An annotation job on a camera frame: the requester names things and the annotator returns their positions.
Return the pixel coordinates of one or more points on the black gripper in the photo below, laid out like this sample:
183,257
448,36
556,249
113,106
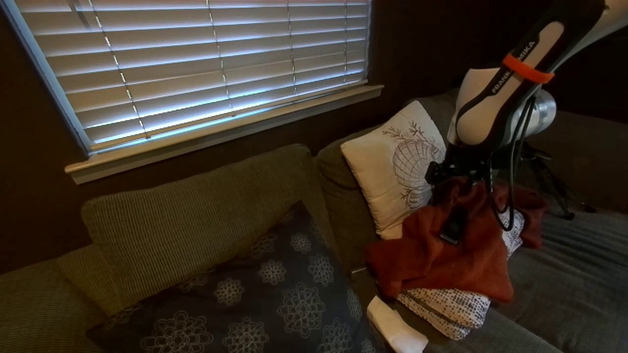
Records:
462,163

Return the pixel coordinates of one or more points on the red-orange towel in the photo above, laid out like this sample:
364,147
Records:
454,242

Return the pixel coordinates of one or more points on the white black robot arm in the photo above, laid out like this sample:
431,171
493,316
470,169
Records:
499,106

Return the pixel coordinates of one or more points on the black tripod stand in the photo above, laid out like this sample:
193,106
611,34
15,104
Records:
552,185

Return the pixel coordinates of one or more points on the white shell embroidered pillow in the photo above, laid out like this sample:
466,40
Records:
391,163

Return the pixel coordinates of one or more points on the olive green sofa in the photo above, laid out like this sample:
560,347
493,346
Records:
572,295

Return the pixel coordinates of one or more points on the white black-dotted pillow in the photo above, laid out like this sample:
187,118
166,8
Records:
458,312

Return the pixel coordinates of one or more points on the white folded cloth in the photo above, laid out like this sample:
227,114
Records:
401,336

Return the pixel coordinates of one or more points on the dark floral patterned pillow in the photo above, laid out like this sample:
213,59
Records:
283,295

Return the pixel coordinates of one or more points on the beige window sill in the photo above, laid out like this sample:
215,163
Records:
256,122

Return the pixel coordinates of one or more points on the white window blinds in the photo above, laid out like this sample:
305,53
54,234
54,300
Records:
134,71

